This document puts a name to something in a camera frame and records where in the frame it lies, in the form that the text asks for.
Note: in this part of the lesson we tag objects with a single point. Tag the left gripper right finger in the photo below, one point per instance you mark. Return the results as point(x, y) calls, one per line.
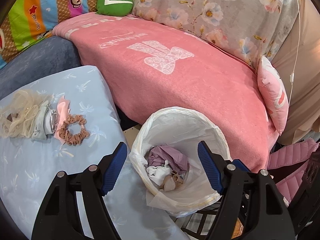
point(251, 198)

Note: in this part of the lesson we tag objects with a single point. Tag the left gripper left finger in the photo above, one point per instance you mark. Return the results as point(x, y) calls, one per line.
point(58, 216)

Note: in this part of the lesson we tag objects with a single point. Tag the light grey sock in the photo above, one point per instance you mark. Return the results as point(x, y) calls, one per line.
point(39, 131)

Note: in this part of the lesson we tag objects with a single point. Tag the white bag lined trash bin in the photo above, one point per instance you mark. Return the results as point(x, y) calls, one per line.
point(181, 129)

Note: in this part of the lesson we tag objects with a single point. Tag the dark wooden stool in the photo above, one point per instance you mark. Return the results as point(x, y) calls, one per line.
point(303, 209)

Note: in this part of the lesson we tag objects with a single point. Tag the pink quilted jacket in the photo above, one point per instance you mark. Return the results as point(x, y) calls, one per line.
point(288, 164)

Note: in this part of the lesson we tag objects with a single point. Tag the brown dotted scrunchie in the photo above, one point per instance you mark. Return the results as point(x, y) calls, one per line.
point(70, 138)

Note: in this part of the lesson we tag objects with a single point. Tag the tan nylon stocking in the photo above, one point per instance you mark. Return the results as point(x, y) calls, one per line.
point(172, 181)

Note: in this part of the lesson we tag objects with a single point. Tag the white small sock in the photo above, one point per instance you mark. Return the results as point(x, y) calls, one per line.
point(157, 174)

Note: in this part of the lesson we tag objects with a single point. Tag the purple crumpled cloth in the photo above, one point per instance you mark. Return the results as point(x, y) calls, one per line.
point(176, 160)

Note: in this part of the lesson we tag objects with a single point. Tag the silver hair clip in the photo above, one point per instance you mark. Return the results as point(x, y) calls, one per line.
point(51, 121)

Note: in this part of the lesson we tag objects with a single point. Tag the pink white small pillow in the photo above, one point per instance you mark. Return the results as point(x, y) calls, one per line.
point(274, 94)

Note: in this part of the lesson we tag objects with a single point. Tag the beige sheer mesh fabric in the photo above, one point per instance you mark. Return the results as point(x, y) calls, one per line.
point(18, 118)

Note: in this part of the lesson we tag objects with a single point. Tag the pink fabric swatch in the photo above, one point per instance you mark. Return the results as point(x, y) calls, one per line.
point(62, 113)

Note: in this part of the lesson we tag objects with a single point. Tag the dark blue velvet pillow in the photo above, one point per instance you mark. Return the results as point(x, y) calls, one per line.
point(50, 56)

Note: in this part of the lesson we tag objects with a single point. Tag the pink towel blanket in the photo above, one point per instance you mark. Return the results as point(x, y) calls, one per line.
point(149, 66)

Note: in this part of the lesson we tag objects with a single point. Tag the grey floral bed sheet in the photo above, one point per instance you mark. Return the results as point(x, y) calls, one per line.
point(247, 29)

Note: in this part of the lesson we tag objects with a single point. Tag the colourful monkey print quilt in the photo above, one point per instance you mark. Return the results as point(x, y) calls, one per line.
point(30, 21)

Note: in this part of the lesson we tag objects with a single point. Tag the green check mark cushion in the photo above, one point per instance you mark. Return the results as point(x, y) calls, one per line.
point(118, 8)

